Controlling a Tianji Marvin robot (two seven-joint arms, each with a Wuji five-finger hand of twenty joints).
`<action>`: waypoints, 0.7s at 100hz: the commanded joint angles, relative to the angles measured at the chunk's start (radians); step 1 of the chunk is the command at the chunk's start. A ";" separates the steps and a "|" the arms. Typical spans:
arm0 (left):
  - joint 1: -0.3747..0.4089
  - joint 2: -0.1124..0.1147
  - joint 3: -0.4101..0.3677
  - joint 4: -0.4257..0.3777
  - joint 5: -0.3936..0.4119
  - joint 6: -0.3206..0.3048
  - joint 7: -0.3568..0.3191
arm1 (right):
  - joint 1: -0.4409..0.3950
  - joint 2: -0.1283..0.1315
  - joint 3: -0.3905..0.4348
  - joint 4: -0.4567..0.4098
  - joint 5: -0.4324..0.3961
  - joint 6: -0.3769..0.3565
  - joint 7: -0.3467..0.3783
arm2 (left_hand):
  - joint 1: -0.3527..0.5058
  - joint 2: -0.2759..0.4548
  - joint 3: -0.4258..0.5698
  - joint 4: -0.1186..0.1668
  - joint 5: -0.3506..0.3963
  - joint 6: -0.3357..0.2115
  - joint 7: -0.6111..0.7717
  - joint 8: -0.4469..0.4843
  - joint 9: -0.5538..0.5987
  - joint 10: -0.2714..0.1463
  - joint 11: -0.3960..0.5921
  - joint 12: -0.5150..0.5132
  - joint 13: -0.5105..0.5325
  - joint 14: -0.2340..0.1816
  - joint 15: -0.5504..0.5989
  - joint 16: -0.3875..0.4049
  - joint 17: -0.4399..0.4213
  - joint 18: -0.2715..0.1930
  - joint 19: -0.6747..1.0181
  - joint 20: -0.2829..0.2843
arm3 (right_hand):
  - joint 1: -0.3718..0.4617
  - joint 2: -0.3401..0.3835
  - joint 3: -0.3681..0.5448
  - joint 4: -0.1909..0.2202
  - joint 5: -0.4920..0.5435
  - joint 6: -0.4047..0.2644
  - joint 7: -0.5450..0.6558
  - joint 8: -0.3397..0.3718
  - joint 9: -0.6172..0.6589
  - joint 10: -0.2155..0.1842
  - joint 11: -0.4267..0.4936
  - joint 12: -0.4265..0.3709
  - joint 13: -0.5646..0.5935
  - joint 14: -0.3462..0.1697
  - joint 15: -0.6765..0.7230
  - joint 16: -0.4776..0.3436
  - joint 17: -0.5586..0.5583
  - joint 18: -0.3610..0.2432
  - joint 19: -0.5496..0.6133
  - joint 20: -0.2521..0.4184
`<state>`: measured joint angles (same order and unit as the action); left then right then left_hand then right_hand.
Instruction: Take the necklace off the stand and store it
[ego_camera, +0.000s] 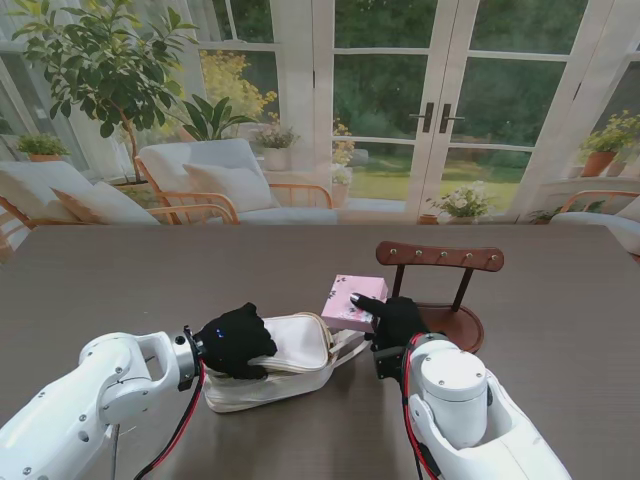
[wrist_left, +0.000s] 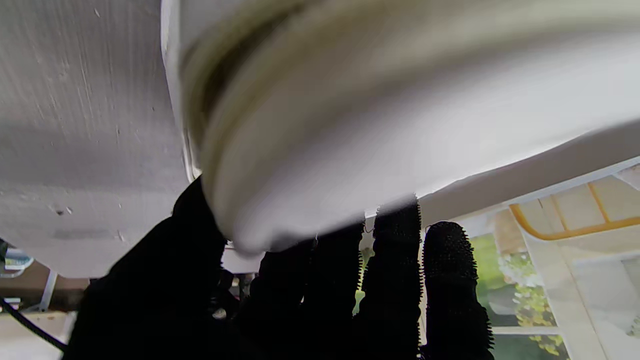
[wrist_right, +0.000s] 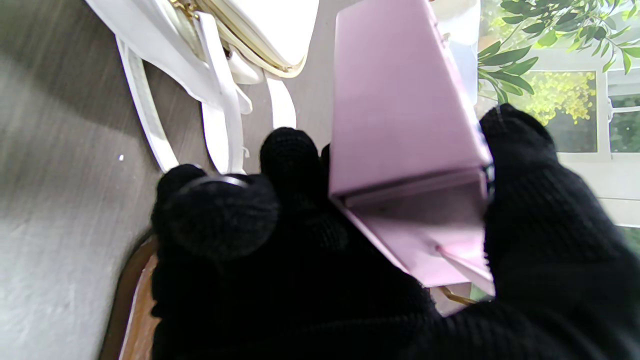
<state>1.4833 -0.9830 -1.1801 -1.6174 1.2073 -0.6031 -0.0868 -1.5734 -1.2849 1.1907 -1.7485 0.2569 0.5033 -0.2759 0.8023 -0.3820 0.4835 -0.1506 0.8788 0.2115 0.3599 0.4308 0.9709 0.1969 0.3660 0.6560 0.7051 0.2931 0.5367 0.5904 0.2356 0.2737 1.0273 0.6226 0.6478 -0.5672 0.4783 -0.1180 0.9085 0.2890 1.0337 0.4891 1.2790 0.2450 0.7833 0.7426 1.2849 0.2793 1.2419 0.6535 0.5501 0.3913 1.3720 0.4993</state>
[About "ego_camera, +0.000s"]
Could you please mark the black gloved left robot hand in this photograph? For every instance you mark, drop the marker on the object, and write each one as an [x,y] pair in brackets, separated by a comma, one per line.
[232,345]

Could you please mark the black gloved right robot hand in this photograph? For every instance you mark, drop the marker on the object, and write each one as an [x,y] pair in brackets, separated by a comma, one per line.
[400,322]

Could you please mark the pink floral jewelry box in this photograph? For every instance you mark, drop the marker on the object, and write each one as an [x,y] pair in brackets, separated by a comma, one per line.
[357,290]

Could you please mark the white zip pouch bag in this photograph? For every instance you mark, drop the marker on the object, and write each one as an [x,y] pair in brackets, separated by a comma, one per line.
[295,340]

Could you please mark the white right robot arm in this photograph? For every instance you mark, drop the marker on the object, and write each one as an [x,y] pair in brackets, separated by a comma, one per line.
[460,410]

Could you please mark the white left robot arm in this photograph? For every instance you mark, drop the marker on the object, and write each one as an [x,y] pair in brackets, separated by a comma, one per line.
[75,400]

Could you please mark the printed sunroom backdrop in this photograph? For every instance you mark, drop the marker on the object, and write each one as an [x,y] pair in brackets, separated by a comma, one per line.
[380,100]

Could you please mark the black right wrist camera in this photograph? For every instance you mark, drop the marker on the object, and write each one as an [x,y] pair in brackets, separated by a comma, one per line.
[387,364]

